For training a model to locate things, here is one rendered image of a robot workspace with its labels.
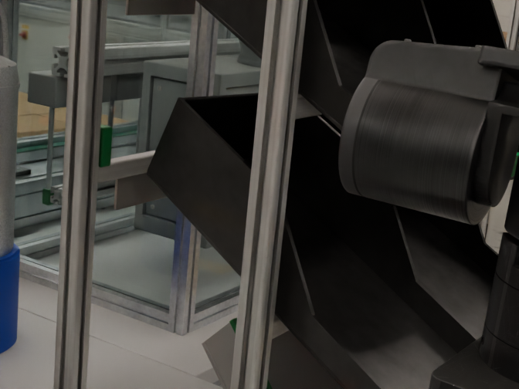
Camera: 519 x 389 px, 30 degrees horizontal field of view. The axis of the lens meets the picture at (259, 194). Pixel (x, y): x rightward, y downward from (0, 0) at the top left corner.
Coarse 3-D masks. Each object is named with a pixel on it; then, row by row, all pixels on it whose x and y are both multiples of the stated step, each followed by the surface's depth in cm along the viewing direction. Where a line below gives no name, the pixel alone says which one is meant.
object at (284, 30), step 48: (96, 0) 70; (288, 0) 61; (96, 48) 72; (288, 48) 62; (96, 96) 73; (288, 96) 63; (96, 144) 74; (288, 144) 64; (96, 192) 75; (240, 288) 67; (240, 336) 67; (240, 384) 69
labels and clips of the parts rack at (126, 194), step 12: (132, 0) 76; (144, 0) 77; (156, 0) 79; (168, 0) 80; (180, 0) 81; (192, 0) 83; (132, 12) 77; (144, 12) 78; (156, 12) 79; (168, 12) 80; (180, 12) 82; (192, 12) 83; (108, 132) 75; (108, 144) 75; (108, 156) 76; (120, 180) 80; (132, 180) 81; (144, 180) 82; (120, 192) 80; (132, 192) 81; (144, 192) 83; (156, 192) 84; (120, 204) 80; (132, 204) 82
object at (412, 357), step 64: (192, 128) 73; (320, 128) 81; (192, 192) 73; (320, 192) 81; (320, 256) 77; (384, 256) 78; (320, 320) 67; (384, 320) 74; (448, 320) 74; (384, 384) 67
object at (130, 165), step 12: (300, 96) 66; (300, 108) 65; (312, 108) 67; (132, 156) 79; (144, 156) 80; (108, 168) 76; (120, 168) 78; (132, 168) 79; (144, 168) 80; (108, 180) 77; (276, 324) 69; (276, 336) 70
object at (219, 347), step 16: (224, 336) 73; (288, 336) 81; (208, 352) 75; (224, 352) 74; (272, 352) 79; (288, 352) 80; (304, 352) 81; (224, 368) 74; (272, 368) 78; (288, 368) 79; (304, 368) 80; (320, 368) 81; (224, 384) 74; (272, 384) 77; (288, 384) 78; (304, 384) 79; (320, 384) 80; (336, 384) 81
